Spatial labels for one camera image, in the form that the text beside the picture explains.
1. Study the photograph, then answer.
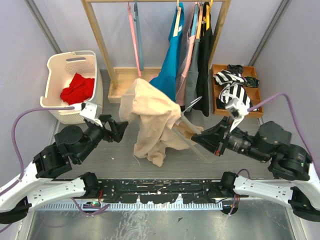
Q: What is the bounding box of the red cloth in basket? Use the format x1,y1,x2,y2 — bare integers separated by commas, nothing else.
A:
60,73,95,105

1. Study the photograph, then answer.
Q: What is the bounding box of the dark patterned cloth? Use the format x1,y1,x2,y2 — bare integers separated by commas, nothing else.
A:
244,76,260,88

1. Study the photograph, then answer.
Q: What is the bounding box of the grey plastic hanger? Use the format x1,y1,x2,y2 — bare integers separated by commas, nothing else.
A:
133,0,144,71

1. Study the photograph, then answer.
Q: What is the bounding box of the black white striped cloth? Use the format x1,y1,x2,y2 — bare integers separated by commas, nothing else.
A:
213,70,254,108

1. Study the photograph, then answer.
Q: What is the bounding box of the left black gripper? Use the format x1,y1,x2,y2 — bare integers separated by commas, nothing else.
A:
77,114,130,164

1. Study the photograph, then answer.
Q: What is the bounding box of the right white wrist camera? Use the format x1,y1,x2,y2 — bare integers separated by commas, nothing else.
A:
225,98,249,132

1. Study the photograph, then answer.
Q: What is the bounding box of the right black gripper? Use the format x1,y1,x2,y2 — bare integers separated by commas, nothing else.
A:
189,114,268,161

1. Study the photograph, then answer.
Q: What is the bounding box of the wooden clothes rack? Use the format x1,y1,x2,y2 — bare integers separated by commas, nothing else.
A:
82,0,231,104

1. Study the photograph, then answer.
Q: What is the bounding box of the black garment on hanger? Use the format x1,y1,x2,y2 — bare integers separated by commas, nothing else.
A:
193,2,213,117

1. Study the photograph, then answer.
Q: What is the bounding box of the orange wooden compartment tray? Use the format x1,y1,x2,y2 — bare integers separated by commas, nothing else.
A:
212,64,261,116

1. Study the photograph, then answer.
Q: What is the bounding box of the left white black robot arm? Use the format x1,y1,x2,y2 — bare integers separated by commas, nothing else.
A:
0,115,128,225

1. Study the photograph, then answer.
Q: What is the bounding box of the pink garment on hanger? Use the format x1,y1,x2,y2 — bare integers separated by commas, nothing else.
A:
176,2,200,107

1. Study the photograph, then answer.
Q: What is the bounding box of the blue t shirt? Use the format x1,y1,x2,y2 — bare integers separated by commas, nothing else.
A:
149,2,185,102

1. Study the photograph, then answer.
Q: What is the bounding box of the beige t shirt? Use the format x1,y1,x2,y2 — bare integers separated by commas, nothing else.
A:
118,78,204,167

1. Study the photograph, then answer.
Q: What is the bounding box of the wooden hanger with blue shirt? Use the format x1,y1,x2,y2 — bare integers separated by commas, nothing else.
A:
172,0,182,37

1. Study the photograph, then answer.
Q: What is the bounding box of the pink plastic hanger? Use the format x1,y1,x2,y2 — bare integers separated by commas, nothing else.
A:
127,2,142,77

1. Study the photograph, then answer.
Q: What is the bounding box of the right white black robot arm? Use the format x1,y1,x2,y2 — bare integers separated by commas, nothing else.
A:
191,117,320,222

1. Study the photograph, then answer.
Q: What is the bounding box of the white laundry basket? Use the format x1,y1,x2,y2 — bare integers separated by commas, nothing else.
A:
40,50,104,113

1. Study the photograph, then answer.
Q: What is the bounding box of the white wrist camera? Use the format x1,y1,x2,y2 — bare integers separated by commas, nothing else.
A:
225,98,249,132
80,102,103,127

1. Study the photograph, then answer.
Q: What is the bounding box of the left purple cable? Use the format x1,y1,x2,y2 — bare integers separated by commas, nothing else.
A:
0,106,82,233

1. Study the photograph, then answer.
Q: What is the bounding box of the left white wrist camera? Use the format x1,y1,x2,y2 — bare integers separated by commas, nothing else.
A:
80,102,103,127

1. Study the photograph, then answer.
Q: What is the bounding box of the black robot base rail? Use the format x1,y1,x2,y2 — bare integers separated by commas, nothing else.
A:
72,172,248,216

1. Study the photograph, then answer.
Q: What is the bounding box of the grey garment on hanger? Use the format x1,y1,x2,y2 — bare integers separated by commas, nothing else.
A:
184,38,200,107

